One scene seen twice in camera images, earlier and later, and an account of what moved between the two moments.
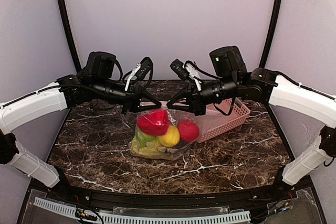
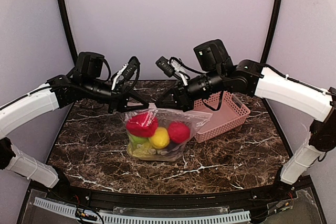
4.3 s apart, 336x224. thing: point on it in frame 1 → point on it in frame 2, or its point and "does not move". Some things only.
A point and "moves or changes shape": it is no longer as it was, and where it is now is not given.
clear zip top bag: x=161 y=134 moves or changes shape
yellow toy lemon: x=171 y=138 → x=160 y=139
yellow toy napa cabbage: x=151 y=148 moves or changes shape
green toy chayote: x=142 y=138 → x=136 y=140
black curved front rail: x=121 y=199 does not move
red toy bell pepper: x=154 y=122 → x=142 y=124
